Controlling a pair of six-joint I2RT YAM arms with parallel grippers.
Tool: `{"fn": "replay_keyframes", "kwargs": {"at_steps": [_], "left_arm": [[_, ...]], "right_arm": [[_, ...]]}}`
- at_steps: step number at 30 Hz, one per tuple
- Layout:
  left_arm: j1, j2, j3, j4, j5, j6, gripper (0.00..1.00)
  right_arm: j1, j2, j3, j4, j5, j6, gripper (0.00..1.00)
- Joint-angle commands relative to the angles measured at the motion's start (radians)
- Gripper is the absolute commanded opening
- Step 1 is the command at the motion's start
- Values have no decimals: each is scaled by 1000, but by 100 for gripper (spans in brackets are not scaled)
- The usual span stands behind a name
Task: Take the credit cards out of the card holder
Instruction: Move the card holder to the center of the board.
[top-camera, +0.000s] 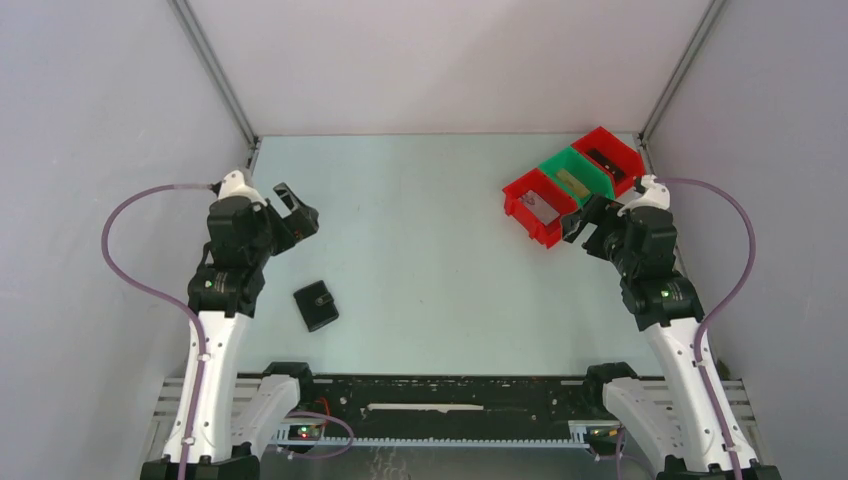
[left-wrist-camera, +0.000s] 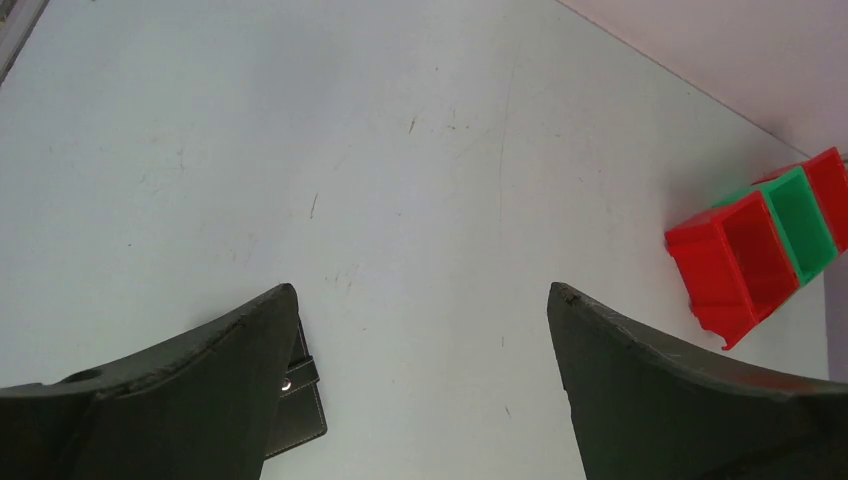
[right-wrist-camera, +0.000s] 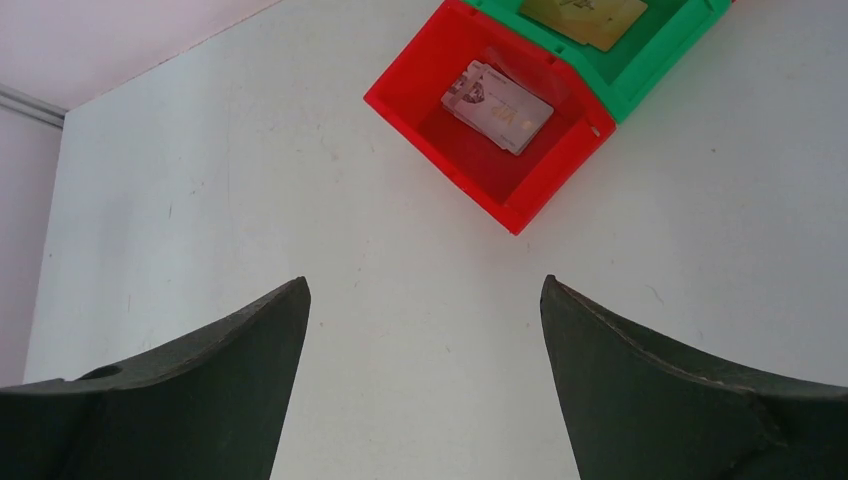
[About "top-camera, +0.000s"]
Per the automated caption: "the aluminium frame rail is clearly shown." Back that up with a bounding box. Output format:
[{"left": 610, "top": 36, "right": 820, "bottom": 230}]
[{"left": 153, "top": 377, "right": 757, "bottom": 452}]

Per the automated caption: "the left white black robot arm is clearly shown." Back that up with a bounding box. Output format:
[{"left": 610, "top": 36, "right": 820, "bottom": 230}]
[{"left": 140, "top": 179, "right": 318, "bottom": 479}]

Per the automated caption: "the right corner aluminium post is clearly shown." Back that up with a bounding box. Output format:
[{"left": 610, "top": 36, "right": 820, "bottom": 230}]
[{"left": 639, "top": 0, "right": 729, "bottom": 145}]

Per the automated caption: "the black leather card holder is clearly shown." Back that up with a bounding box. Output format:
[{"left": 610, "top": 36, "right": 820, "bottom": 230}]
[{"left": 293, "top": 280, "right": 339, "bottom": 332}]

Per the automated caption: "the left corner aluminium post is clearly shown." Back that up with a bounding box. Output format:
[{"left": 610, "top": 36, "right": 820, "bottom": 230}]
[{"left": 167, "top": 0, "right": 259, "bottom": 150}]

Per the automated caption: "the far red plastic bin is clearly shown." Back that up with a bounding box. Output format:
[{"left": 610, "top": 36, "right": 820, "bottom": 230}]
[{"left": 572, "top": 126, "right": 646, "bottom": 198}]

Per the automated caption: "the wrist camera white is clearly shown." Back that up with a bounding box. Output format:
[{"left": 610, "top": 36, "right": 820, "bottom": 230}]
[
  {"left": 617, "top": 175, "right": 671, "bottom": 217},
  {"left": 210, "top": 169, "right": 268, "bottom": 206}
]

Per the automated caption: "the near red plastic bin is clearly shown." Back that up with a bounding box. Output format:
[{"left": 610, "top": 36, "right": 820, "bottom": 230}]
[{"left": 502, "top": 168, "right": 578, "bottom": 249}]

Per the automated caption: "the silver card in bin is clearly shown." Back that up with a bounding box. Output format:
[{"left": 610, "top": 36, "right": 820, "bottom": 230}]
[{"left": 520, "top": 190, "right": 559, "bottom": 225}]

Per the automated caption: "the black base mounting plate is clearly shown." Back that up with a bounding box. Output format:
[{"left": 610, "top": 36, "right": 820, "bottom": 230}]
[{"left": 291, "top": 374, "right": 624, "bottom": 444}]

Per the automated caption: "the corner aluminium post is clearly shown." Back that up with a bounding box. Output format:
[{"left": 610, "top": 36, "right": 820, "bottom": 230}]
[
  {"left": 167, "top": 0, "right": 259, "bottom": 150},
  {"left": 639, "top": 0, "right": 729, "bottom": 145}
]

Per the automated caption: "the black card in bin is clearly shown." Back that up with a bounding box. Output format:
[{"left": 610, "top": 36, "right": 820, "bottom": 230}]
[{"left": 587, "top": 149, "right": 627, "bottom": 183}]

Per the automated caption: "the gold card in bin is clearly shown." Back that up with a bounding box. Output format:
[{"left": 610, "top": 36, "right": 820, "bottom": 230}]
[{"left": 555, "top": 169, "right": 592, "bottom": 200}]

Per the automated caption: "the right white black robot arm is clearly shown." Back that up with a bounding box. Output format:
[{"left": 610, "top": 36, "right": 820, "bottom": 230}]
[{"left": 561, "top": 196, "right": 780, "bottom": 479}]

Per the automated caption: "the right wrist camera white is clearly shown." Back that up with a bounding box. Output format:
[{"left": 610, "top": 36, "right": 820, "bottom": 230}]
[{"left": 617, "top": 175, "right": 671, "bottom": 217}]

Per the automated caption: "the green plastic bin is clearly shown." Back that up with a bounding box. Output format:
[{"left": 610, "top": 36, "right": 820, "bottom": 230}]
[{"left": 535, "top": 147, "right": 616, "bottom": 215}]

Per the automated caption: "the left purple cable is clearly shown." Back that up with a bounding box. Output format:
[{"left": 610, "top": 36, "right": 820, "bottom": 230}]
[{"left": 101, "top": 183, "right": 215, "bottom": 480}]

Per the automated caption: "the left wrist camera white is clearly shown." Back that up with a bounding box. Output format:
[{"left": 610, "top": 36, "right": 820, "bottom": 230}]
[{"left": 210, "top": 169, "right": 268, "bottom": 206}]

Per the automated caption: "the red plastic bin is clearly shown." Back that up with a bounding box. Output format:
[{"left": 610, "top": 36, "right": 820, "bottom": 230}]
[
  {"left": 502, "top": 168, "right": 578, "bottom": 249},
  {"left": 572, "top": 126, "right": 646, "bottom": 198}
]

